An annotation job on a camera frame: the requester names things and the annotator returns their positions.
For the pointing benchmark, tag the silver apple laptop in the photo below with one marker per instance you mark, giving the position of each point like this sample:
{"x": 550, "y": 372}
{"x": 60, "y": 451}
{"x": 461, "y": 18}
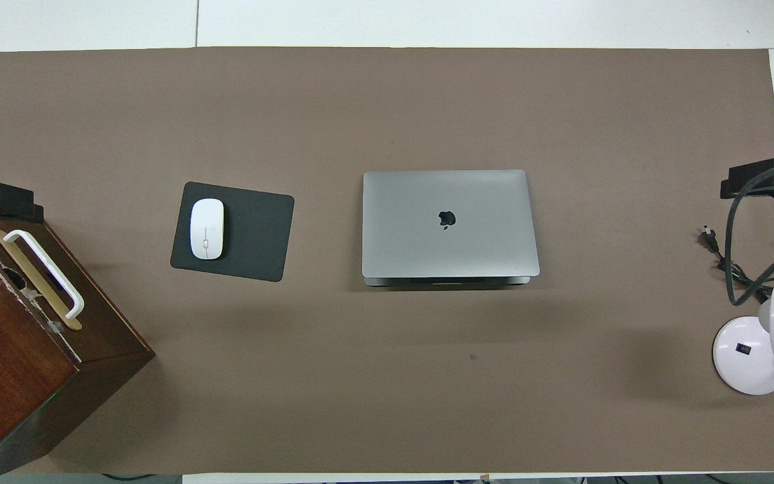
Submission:
{"x": 420, "y": 228}

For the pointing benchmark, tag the dark brown wooden box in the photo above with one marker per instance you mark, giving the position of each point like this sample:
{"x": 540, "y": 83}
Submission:
{"x": 4, "y": 376}

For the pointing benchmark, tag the white desk lamp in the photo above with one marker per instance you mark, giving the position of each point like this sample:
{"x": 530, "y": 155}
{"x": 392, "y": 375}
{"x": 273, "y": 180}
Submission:
{"x": 750, "y": 363}

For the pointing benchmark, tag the white computer mouse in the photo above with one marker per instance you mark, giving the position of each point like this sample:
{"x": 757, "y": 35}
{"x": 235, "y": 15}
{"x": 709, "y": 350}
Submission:
{"x": 207, "y": 225}

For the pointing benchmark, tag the black mouse pad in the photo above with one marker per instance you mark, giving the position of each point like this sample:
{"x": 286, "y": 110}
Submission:
{"x": 259, "y": 235}

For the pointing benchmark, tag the brown paper table mat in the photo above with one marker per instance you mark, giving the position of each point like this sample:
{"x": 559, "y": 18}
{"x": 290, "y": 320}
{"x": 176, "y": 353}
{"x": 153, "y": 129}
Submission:
{"x": 387, "y": 376}

